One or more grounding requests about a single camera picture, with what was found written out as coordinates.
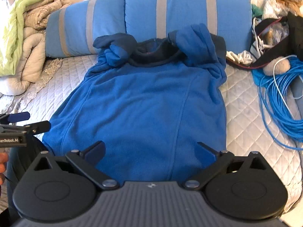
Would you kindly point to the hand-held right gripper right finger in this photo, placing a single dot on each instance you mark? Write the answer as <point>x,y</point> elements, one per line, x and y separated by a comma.
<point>205,156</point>

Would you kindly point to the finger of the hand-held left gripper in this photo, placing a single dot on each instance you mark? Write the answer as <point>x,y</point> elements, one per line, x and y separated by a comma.
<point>20,116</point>
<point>37,125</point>

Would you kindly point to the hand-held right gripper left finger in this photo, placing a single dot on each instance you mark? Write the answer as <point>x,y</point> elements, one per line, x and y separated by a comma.
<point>95,153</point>

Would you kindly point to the blue fleece jacket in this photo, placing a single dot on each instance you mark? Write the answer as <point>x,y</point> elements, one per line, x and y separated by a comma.
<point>142,99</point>

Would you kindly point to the person's left hand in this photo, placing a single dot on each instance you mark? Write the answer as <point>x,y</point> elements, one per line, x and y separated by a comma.
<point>2,165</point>

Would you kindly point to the person's dark clothing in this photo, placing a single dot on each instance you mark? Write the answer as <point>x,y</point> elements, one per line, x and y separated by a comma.
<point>30,146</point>

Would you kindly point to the quilted beige bedspread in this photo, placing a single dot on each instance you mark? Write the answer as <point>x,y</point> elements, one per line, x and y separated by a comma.
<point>241,113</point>

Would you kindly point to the beige comforter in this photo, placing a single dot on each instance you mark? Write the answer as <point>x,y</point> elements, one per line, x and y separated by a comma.
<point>33,59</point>

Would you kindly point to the green blanket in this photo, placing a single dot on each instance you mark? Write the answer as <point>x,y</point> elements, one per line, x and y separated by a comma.
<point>11,52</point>

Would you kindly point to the blue striped pillow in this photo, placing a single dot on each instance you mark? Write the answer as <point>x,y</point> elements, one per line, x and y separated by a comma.
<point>75,28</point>
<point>187,7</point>

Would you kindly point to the white crumpled cloth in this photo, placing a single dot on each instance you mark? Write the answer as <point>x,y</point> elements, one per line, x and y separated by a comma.
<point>239,57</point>

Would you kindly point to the grey fluffy plush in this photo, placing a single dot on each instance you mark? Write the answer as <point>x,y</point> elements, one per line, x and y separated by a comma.
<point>280,67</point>

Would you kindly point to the black bag red trim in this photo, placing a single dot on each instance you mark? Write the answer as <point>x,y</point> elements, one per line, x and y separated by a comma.
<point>267,56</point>

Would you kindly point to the teal cloth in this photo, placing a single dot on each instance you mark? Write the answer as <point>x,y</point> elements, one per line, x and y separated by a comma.
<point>256,10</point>

